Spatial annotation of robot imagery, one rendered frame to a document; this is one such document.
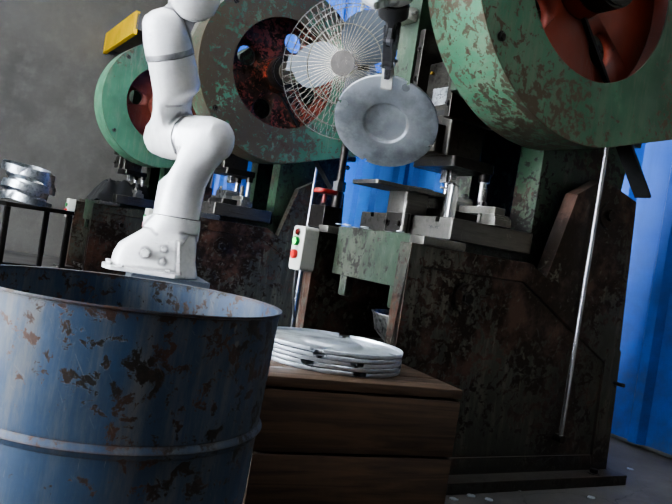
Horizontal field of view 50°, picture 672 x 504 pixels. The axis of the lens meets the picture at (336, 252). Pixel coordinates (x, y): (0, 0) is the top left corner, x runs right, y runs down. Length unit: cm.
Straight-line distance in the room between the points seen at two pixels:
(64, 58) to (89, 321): 776
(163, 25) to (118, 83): 322
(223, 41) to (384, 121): 142
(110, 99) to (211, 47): 171
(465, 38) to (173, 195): 76
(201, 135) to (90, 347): 94
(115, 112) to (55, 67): 366
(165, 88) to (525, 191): 108
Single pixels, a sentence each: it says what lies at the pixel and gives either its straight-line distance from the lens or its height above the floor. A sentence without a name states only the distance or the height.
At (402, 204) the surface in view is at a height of 73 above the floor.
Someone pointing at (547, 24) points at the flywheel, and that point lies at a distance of 192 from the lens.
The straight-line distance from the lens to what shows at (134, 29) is 743.
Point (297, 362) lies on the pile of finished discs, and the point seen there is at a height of 36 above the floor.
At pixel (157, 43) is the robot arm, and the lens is 170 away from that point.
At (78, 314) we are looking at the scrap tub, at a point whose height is 47.
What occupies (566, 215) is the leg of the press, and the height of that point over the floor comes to 77.
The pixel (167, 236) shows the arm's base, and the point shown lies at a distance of 171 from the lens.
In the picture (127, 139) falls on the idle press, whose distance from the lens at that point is 489.
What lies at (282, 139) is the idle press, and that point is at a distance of 335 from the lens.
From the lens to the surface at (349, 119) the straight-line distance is 202.
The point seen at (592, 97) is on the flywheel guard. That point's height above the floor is 104.
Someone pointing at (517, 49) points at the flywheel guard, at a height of 109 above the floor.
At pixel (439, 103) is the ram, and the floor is 104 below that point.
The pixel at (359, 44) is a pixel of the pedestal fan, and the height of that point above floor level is 139.
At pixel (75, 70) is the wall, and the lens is 852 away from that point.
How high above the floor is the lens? 58
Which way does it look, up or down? level
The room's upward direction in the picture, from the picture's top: 9 degrees clockwise
